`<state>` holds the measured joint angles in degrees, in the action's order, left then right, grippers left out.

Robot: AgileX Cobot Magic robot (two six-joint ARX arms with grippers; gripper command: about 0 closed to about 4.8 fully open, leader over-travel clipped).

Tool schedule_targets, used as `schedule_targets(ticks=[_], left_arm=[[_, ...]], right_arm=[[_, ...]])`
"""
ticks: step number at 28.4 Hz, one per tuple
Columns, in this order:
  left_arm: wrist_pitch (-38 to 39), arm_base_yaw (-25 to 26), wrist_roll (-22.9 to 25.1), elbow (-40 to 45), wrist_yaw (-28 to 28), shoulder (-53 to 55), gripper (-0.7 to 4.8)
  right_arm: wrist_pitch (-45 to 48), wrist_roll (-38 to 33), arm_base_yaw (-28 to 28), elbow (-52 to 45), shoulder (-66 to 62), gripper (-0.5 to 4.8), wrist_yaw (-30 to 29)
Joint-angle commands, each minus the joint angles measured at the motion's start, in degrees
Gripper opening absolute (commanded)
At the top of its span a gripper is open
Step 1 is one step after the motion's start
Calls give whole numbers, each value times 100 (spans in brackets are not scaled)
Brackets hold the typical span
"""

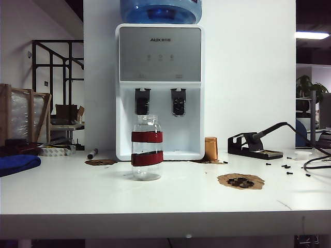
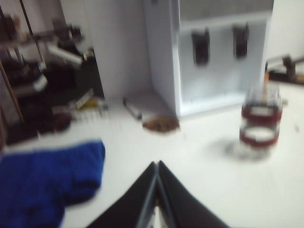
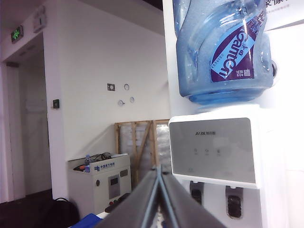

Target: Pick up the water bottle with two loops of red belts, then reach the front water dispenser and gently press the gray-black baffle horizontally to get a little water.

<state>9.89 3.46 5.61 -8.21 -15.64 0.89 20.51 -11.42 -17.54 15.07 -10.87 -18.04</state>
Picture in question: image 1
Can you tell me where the grey metal pole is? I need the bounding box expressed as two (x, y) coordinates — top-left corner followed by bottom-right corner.
(310, 90), (317, 148)

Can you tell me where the white tape roll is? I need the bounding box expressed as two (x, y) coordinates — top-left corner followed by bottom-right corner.
(38, 145), (77, 157)

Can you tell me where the open cardboard box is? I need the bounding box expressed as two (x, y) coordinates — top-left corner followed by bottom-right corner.
(55, 104), (85, 125)

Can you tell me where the clear bottle with red belts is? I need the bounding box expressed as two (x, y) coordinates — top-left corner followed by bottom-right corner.
(131, 114), (164, 181)

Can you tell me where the wooden crate frame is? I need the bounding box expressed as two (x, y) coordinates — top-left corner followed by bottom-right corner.
(0, 83), (52, 147)

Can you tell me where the flat brown patch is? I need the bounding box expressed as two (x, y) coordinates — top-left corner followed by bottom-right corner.
(84, 159), (118, 166)

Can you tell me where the dark red case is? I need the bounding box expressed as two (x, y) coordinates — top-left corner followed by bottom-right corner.
(0, 138), (42, 157)

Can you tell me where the copper cylindrical can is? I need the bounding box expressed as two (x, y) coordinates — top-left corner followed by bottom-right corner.
(204, 136), (219, 161)

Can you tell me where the green potted plant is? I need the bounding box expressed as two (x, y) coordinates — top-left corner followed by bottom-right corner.
(296, 74), (330, 98)

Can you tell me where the blue chair back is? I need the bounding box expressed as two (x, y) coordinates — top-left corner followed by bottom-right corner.
(296, 119), (308, 148)

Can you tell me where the brown patch with dark chips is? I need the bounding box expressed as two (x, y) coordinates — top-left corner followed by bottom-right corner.
(217, 173), (265, 191)

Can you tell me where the black dispenser tap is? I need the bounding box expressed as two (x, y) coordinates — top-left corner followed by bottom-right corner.
(170, 87), (187, 117)
(134, 87), (152, 116)

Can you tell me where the blue cloth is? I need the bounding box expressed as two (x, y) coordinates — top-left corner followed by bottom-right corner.
(0, 154), (42, 178)

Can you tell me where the small clear tape ring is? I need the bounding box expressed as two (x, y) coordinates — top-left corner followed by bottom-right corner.
(294, 151), (313, 161)

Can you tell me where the ceiling light panel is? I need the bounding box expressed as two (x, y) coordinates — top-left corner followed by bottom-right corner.
(295, 31), (328, 40)

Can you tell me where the grey side table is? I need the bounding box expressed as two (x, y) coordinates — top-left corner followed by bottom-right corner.
(50, 123), (85, 146)

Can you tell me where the white AUX water dispenser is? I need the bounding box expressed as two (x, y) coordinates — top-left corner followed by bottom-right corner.
(115, 23), (205, 161)

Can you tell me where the black soldering iron stand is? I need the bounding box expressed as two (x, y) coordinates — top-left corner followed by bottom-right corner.
(227, 132), (284, 160)

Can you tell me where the black stair railing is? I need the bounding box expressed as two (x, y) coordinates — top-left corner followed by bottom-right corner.
(32, 39), (85, 109)

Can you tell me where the black soldering iron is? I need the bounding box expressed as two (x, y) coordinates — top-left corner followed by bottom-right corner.
(252, 121), (295, 142)

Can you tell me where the blue water jug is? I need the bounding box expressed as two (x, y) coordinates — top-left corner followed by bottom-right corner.
(120, 0), (203, 25)

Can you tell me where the black soldering iron cable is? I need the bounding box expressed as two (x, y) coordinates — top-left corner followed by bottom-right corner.
(285, 121), (331, 172)

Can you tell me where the grey computer monitor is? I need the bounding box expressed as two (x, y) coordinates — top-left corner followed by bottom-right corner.
(319, 92), (331, 130)

